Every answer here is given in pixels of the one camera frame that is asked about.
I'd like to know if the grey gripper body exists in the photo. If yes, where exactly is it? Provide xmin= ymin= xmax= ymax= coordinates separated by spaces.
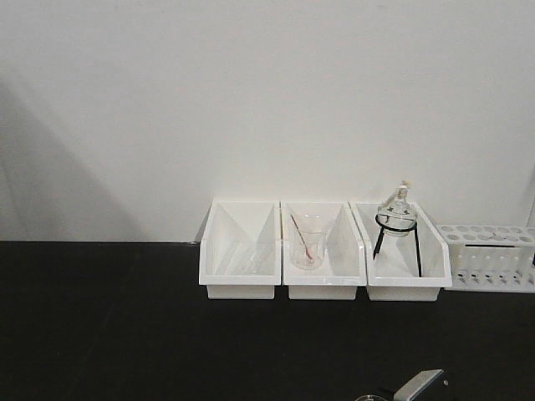
xmin=393 ymin=369 xmax=445 ymax=401

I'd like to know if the small glass beaker in bin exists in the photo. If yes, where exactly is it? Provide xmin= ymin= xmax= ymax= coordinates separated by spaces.
xmin=290 ymin=214 xmax=327 ymax=271

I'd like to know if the white right storage bin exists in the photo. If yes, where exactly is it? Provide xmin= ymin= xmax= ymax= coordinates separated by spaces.
xmin=350 ymin=201 xmax=452 ymax=302

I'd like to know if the white storage bin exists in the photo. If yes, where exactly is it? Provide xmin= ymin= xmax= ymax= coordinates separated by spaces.
xmin=199 ymin=200 xmax=282 ymax=300
xmin=280 ymin=200 xmax=367 ymax=301
xmin=350 ymin=201 xmax=452 ymax=302

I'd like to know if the white middle storage bin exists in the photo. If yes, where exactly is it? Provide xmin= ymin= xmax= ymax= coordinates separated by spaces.
xmin=280 ymin=200 xmax=367 ymax=301

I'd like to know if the white test tube rack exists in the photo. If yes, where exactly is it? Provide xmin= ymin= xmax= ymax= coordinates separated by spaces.
xmin=437 ymin=224 xmax=534 ymax=293

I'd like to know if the glass alcohol lamp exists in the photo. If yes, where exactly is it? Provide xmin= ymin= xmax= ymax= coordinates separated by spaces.
xmin=377 ymin=180 xmax=418 ymax=237

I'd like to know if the red stirring rod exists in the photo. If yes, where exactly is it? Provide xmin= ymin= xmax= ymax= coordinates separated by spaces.
xmin=290 ymin=214 xmax=313 ymax=261

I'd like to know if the white left storage bin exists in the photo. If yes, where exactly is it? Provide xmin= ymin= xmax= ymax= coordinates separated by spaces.
xmin=199 ymin=200 xmax=282 ymax=300

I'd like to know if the black wire tripod stand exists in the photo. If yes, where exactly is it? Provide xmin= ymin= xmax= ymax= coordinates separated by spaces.
xmin=373 ymin=214 xmax=422 ymax=277

